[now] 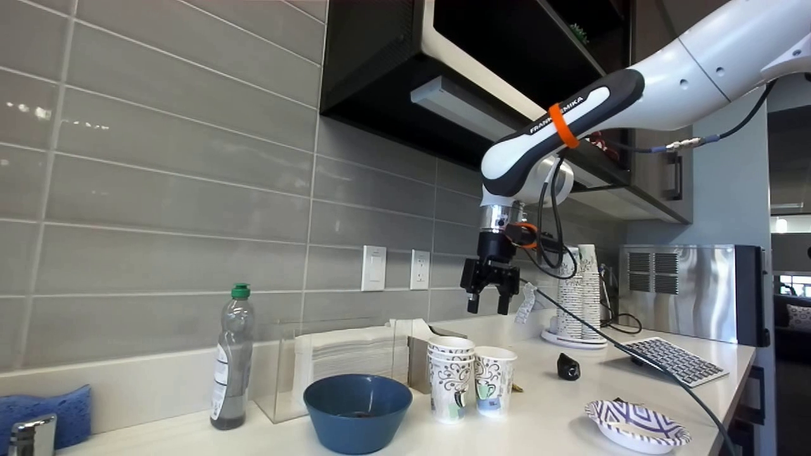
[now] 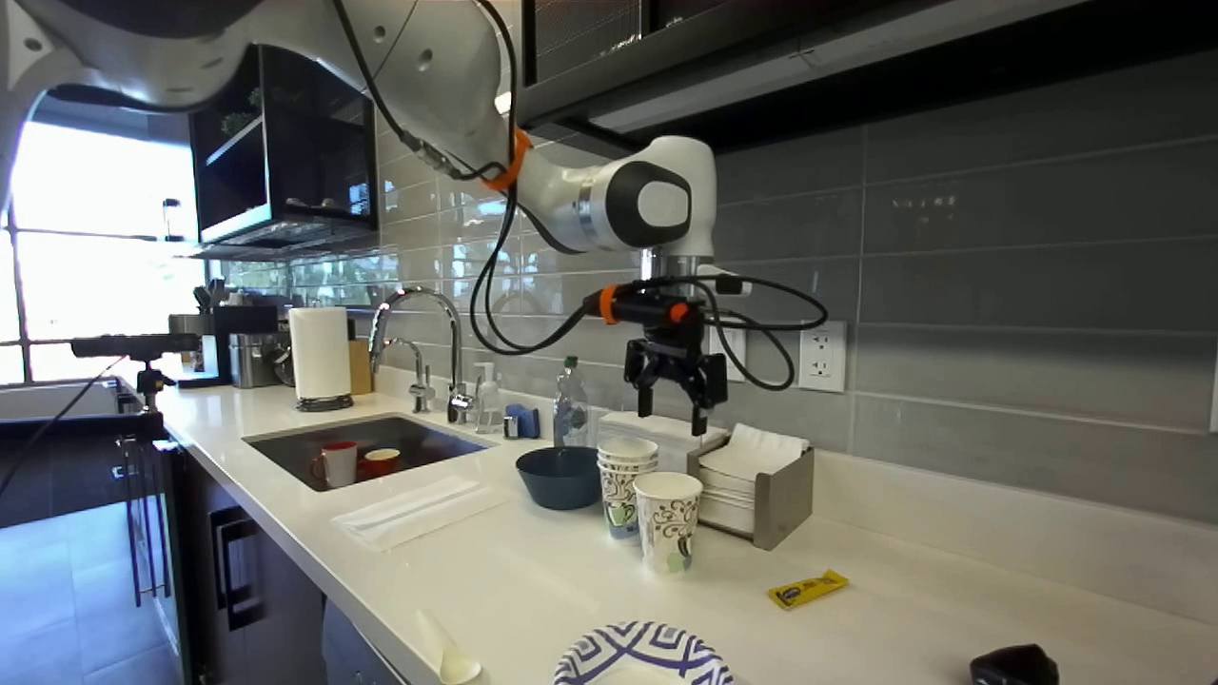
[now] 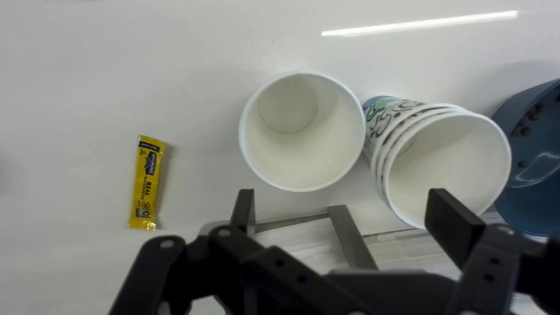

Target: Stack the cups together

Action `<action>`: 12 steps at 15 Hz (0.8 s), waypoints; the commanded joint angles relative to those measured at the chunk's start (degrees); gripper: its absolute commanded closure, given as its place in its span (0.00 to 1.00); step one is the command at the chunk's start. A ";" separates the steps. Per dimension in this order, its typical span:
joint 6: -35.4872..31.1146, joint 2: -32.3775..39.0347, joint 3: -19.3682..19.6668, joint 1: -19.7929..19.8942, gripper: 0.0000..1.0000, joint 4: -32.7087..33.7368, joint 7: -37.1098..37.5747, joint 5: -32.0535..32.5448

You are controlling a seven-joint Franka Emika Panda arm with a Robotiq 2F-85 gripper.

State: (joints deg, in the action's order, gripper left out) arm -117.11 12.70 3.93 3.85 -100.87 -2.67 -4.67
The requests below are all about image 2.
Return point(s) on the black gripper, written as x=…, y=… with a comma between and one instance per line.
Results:
x=670, y=356

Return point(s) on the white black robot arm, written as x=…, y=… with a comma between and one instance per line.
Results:
x=647, y=202

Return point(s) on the white paper napkins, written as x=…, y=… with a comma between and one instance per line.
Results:
x=749, y=457

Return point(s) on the clear plastic bottle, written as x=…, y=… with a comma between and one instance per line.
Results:
x=572, y=405

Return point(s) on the dark blue bowl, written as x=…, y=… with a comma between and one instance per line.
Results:
x=557, y=481

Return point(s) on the gray napkin holder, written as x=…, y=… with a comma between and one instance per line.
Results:
x=787, y=499

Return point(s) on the blue sponge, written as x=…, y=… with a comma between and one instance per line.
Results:
x=522, y=424

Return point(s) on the chrome gooseneck faucet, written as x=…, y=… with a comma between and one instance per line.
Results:
x=454, y=367

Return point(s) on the yellow snack packet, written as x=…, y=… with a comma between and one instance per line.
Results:
x=810, y=590

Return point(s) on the blue white paper plate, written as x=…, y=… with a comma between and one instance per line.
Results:
x=641, y=654

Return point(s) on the small chrome side faucet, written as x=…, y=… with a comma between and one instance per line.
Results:
x=420, y=381

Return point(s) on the small red bowl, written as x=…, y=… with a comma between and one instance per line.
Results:
x=383, y=457

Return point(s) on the gray under cabinet light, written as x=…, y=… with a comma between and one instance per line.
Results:
x=763, y=77

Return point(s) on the red white cup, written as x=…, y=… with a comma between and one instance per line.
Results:
x=342, y=467

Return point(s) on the white paper towel roll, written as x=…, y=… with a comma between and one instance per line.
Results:
x=322, y=356

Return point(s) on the dark sink basin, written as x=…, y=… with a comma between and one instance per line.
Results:
x=292, y=457

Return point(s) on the dark upper cabinet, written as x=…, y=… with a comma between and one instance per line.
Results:
x=888, y=50

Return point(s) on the black silver coffee machine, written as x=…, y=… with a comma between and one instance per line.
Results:
x=248, y=356

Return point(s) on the small black rounded object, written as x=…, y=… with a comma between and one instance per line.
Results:
x=1015, y=668

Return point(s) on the dark under counter cabinet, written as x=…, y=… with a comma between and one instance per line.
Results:
x=240, y=571

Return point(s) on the black side table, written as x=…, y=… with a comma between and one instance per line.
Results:
x=78, y=468

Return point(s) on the white light switch plate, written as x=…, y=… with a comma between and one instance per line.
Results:
x=735, y=367

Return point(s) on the black orange wrist camera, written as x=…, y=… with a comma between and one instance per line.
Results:
x=641, y=304

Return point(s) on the white wall outlet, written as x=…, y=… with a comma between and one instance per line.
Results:
x=822, y=364

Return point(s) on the black open wall shelf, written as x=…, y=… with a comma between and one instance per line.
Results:
x=292, y=155

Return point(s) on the black camera on tripod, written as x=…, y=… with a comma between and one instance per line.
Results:
x=127, y=343

